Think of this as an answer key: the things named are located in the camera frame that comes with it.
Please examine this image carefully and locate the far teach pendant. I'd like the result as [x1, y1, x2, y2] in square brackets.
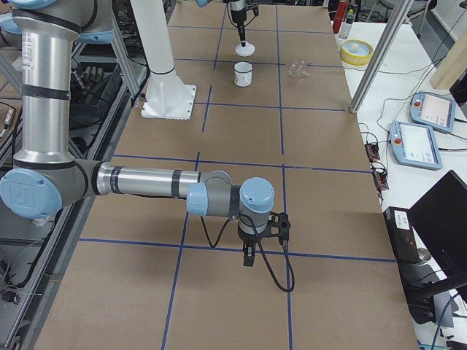
[409, 91, 455, 133]

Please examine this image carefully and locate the black monitor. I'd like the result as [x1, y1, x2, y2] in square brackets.
[404, 170, 466, 303]

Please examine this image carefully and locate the clear bottle black cap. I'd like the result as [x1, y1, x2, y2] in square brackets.
[339, 4, 358, 39]

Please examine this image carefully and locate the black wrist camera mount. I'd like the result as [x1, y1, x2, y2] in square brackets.
[263, 212, 291, 246]

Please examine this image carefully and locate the black desktop box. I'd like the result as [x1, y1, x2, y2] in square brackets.
[383, 206, 420, 264]

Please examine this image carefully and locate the white cup lid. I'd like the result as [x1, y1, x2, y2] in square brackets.
[235, 41, 255, 57]

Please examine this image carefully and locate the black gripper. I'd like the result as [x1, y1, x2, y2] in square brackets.
[237, 228, 265, 267]
[228, 0, 259, 44]

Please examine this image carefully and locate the white enamel cup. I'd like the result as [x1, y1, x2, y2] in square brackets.
[233, 61, 253, 88]

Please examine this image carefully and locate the near teach pendant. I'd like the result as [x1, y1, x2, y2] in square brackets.
[389, 121, 443, 170]

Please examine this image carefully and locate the red cylinder bottle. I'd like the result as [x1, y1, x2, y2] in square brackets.
[333, 0, 349, 34]

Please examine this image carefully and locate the aluminium frame post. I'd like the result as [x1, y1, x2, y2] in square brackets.
[350, 0, 414, 114]

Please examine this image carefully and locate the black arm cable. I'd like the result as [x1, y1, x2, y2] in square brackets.
[198, 213, 296, 292]

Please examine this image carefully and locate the teach pendant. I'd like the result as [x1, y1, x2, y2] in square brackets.
[389, 121, 443, 170]
[409, 91, 455, 133]

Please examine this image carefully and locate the yellow rimmed bowl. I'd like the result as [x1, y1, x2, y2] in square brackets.
[339, 39, 374, 66]

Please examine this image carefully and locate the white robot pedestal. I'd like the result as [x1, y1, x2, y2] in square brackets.
[131, 0, 196, 120]

